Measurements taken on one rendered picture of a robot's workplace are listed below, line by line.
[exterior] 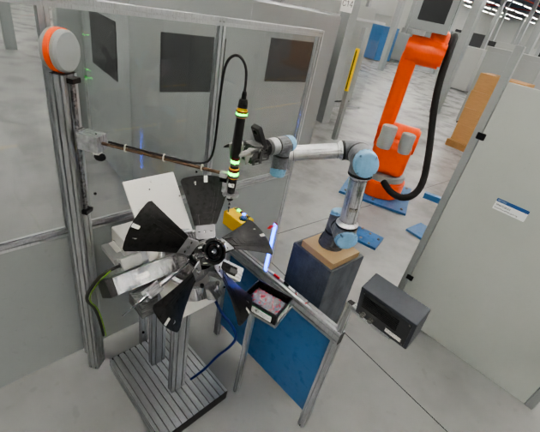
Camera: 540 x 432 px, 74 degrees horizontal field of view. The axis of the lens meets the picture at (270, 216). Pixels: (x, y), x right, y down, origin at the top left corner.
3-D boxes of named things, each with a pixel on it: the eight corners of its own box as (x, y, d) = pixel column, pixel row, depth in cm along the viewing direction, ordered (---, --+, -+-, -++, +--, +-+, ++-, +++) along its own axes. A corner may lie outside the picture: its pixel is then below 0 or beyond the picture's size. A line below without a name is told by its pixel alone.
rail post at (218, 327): (213, 332, 269) (225, 249, 229) (217, 329, 272) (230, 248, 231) (216, 335, 267) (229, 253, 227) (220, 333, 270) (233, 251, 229)
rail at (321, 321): (225, 249, 229) (225, 239, 225) (230, 248, 231) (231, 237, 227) (336, 345, 180) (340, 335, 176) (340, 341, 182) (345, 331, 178)
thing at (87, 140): (75, 149, 151) (73, 130, 147) (85, 144, 157) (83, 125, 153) (98, 155, 151) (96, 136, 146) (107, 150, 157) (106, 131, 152)
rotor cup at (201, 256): (180, 250, 158) (194, 247, 148) (202, 231, 167) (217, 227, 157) (198, 276, 162) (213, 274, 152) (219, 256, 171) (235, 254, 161)
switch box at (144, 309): (129, 302, 200) (127, 272, 189) (144, 296, 206) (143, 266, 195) (141, 319, 192) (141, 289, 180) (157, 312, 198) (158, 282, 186)
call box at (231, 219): (221, 225, 218) (224, 210, 213) (234, 220, 225) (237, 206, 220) (238, 238, 210) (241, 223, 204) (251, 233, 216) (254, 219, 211)
